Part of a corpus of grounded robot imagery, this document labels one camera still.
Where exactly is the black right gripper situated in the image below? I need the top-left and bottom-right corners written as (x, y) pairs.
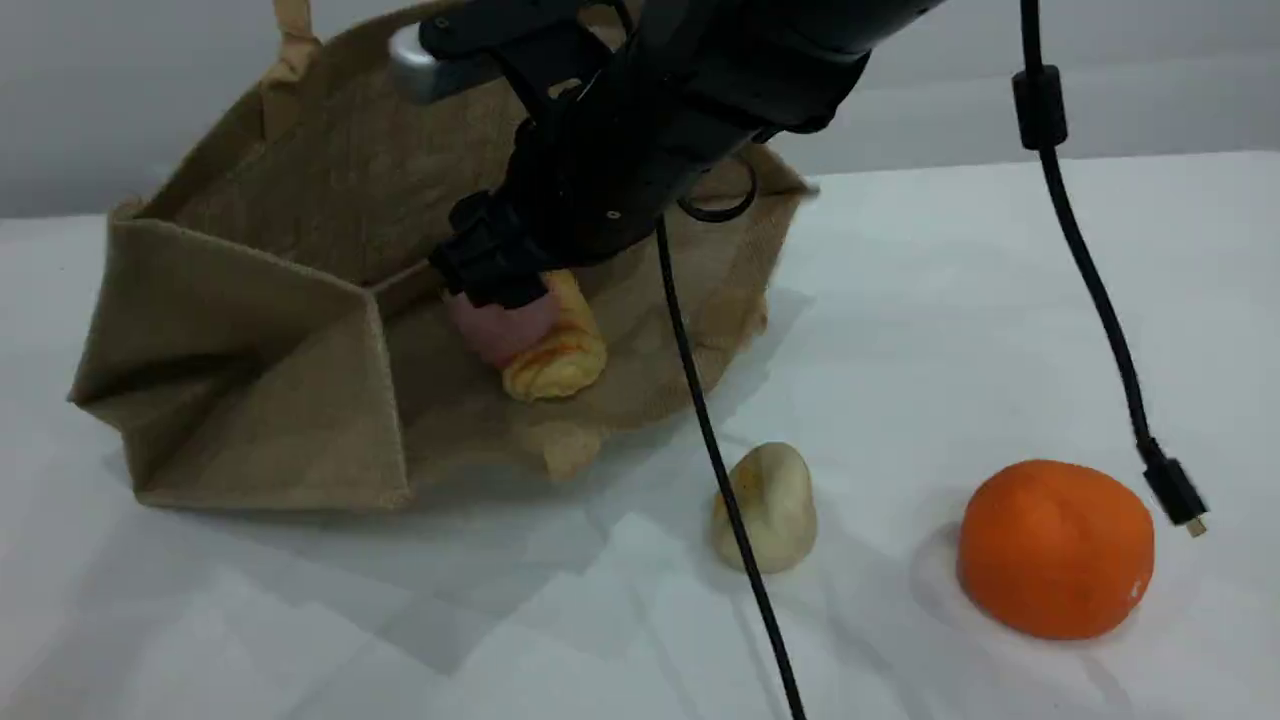
top-left (428, 50), bottom-right (771, 311)

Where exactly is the pink peach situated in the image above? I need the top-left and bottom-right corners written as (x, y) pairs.
top-left (444, 283), bottom-right (563, 371)

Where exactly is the long striped bread roll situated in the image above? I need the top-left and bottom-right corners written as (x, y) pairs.
top-left (500, 268), bottom-right (609, 403)

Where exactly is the brown jute tote bag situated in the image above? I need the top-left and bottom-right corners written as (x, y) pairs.
top-left (68, 0), bottom-right (823, 513)

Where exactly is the pale yellow mango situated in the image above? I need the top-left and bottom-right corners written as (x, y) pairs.
top-left (710, 442), bottom-right (819, 576)

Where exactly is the orange fruit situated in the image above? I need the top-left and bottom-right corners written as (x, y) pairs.
top-left (958, 459), bottom-right (1156, 641)

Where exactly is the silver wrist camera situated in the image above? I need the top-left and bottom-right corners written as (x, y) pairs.
top-left (388, 22), bottom-right (506, 107)

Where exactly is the thin black cable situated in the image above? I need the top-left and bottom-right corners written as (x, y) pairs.
top-left (654, 150), bottom-right (809, 720)

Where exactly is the black cable with ferrite plug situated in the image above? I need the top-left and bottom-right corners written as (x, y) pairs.
top-left (1010, 0), bottom-right (1211, 539)

